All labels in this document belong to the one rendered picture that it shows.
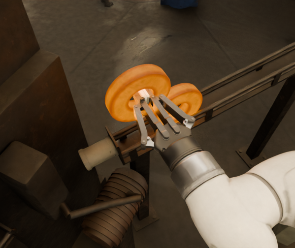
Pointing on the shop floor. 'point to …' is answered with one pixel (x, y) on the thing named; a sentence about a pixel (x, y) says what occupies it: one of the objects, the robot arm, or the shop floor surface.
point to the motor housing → (102, 220)
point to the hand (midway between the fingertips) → (139, 90)
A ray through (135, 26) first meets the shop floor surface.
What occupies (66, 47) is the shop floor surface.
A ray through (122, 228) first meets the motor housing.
